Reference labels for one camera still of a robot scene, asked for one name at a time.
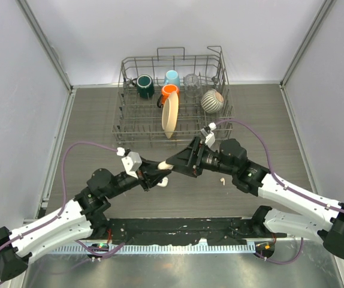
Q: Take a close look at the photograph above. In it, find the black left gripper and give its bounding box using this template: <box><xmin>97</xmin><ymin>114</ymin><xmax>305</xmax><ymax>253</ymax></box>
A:
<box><xmin>105</xmin><ymin>155</ymin><xmax>171</xmax><ymax>199</ymax></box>

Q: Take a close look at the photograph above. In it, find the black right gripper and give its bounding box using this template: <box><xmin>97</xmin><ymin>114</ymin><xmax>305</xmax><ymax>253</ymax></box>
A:
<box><xmin>166</xmin><ymin>136</ymin><xmax>236</xmax><ymax>178</ymax></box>

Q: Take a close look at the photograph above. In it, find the beige earbud charging case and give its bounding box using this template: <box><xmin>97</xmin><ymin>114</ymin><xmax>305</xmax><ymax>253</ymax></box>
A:
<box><xmin>158</xmin><ymin>161</ymin><xmax>174</xmax><ymax>170</ymax></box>

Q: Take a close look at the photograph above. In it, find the white earbud charging case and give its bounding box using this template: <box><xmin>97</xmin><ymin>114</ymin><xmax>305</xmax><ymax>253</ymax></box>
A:
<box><xmin>157</xmin><ymin>177</ymin><xmax>168</xmax><ymax>187</ymax></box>

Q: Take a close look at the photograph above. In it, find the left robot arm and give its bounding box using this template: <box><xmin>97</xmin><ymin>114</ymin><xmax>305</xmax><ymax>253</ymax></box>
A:
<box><xmin>0</xmin><ymin>153</ymin><xmax>173</xmax><ymax>282</ymax></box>

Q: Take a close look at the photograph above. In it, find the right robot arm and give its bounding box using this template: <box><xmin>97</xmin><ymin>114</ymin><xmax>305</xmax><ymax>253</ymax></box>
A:
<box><xmin>158</xmin><ymin>137</ymin><xmax>344</xmax><ymax>259</ymax></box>

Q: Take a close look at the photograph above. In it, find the beige plate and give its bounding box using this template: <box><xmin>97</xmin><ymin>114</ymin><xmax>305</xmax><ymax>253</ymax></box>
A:
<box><xmin>162</xmin><ymin>92</ymin><xmax>179</xmax><ymax>139</ymax></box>

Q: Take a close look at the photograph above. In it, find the striped ceramic bowl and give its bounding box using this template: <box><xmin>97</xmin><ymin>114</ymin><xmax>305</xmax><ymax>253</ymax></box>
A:
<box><xmin>201</xmin><ymin>89</ymin><xmax>224</xmax><ymax>114</ymax></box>

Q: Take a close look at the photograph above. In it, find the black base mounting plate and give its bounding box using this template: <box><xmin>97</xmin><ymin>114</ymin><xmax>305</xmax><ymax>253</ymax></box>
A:
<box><xmin>90</xmin><ymin>217</ymin><xmax>286</xmax><ymax>246</ymax></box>

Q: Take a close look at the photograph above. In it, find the clear glass cup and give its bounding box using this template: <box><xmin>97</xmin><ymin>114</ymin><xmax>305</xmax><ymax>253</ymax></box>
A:
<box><xmin>183</xmin><ymin>73</ymin><xmax>201</xmax><ymax>98</ymax></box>

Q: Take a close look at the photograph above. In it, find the orange mug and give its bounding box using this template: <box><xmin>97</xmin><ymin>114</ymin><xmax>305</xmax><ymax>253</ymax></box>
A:
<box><xmin>156</xmin><ymin>84</ymin><xmax>180</xmax><ymax>108</ymax></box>

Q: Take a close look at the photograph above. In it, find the dark green mug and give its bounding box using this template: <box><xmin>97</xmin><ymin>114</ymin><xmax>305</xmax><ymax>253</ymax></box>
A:
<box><xmin>131</xmin><ymin>74</ymin><xmax>155</xmax><ymax>99</ymax></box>

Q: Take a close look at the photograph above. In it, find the light blue mug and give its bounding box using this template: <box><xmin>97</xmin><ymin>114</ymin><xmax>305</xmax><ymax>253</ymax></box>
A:
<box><xmin>164</xmin><ymin>70</ymin><xmax>180</xmax><ymax>88</ymax></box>

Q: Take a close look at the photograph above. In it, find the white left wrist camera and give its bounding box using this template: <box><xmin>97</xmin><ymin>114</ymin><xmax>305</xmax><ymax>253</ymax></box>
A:
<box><xmin>116</xmin><ymin>147</ymin><xmax>142</xmax><ymax>179</ymax></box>

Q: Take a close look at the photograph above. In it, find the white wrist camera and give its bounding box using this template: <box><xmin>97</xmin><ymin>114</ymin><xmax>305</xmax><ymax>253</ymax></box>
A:
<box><xmin>200</xmin><ymin>122</ymin><xmax>217</xmax><ymax>148</ymax></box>
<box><xmin>116</xmin><ymin>147</ymin><xmax>142</xmax><ymax>179</ymax></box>

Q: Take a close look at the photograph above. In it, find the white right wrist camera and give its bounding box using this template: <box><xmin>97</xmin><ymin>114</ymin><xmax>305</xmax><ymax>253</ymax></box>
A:
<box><xmin>200</xmin><ymin>122</ymin><xmax>217</xmax><ymax>148</ymax></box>

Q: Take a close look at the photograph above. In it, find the grey wire dish rack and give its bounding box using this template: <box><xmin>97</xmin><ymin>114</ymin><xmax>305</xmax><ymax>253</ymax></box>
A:
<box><xmin>112</xmin><ymin>46</ymin><xmax>233</xmax><ymax>146</ymax></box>

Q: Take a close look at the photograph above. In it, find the white slotted cable duct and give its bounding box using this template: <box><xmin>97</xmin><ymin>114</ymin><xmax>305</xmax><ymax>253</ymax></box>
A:
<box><xmin>50</xmin><ymin>241</ymin><xmax>256</xmax><ymax>255</ymax></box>

